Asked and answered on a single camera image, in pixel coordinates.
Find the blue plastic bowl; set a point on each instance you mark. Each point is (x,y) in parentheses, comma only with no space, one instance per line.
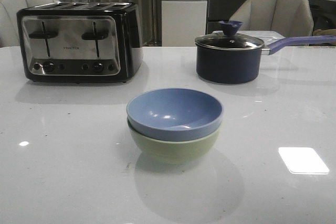
(175,114)

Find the green plastic bowl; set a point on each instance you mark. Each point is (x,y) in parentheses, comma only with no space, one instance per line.
(174,152)

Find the dark blue saucepan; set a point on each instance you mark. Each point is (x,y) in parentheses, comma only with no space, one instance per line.
(241,66)

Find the glass lid with blue knob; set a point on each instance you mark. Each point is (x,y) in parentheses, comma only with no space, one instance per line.
(229,27)

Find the white refrigerator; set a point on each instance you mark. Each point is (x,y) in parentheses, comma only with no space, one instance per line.
(182,21)

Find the black and steel toaster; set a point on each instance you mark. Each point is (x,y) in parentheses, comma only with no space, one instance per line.
(80,42)

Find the beige armchair right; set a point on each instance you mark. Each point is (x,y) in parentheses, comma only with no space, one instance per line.
(289,18)

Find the beige armchair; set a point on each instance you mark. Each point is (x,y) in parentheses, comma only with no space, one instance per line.
(9,26)
(289,18)

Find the beige armchair left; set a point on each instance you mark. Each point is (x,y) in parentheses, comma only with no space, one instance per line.
(9,26)

